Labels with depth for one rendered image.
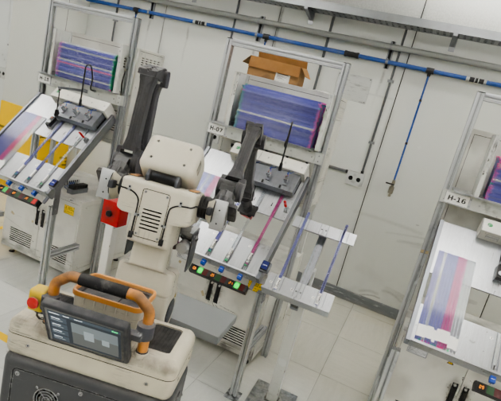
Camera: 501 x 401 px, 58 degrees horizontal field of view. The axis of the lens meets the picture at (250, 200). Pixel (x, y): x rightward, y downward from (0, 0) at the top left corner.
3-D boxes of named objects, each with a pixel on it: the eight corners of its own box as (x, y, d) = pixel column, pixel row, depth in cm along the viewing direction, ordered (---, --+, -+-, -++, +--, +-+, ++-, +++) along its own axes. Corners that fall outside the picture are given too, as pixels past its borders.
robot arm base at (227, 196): (205, 200, 164) (236, 208, 163) (211, 184, 169) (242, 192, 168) (204, 214, 171) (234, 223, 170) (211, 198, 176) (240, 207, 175)
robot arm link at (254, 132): (246, 112, 198) (268, 118, 197) (244, 134, 209) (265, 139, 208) (215, 188, 172) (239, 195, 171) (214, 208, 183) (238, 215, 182)
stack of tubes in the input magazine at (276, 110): (309, 149, 259) (323, 102, 253) (231, 126, 275) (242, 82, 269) (315, 148, 270) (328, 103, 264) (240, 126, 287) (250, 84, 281)
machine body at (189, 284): (248, 369, 277) (273, 278, 263) (154, 325, 299) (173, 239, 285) (281, 328, 336) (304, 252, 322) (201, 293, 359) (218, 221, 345)
